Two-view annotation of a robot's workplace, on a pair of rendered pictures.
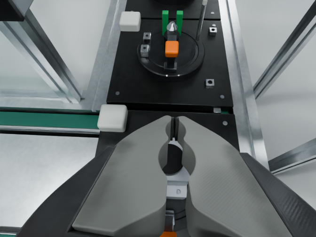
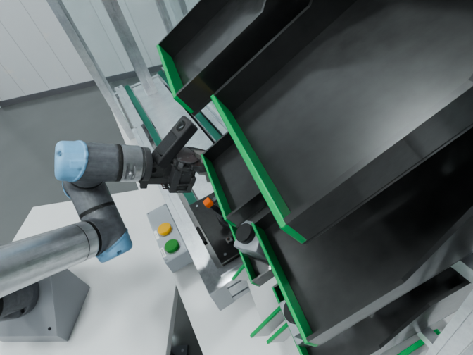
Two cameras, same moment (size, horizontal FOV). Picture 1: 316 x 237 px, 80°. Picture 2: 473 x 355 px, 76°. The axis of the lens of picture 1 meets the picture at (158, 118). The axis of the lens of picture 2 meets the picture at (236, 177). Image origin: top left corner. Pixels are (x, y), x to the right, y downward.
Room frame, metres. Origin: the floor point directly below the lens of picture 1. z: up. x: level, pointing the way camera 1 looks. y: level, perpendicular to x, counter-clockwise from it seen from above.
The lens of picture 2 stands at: (-0.13, -0.54, 1.64)
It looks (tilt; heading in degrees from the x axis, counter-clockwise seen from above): 44 degrees down; 70
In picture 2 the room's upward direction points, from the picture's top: 18 degrees counter-clockwise
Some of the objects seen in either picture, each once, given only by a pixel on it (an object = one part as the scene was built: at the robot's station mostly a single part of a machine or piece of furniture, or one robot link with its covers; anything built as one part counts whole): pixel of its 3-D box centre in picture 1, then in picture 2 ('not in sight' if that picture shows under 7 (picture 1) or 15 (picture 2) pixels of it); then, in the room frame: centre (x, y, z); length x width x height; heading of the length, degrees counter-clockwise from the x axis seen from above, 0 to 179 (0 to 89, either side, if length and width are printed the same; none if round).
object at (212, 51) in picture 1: (171, 39); not in sight; (0.30, -0.03, 1.01); 0.24 x 0.24 x 0.13; 85
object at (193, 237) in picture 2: not in sight; (170, 191); (-0.08, 0.28, 0.91); 0.89 x 0.06 x 0.11; 85
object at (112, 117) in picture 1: (114, 119); not in sight; (0.15, 0.08, 0.97); 0.05 x 0.05 x 0.04; 85
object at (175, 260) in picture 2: not in sight; (169, 235); (-0.16, 0.10, 0.93); 0.21 x 0.07 x 0.06; 85
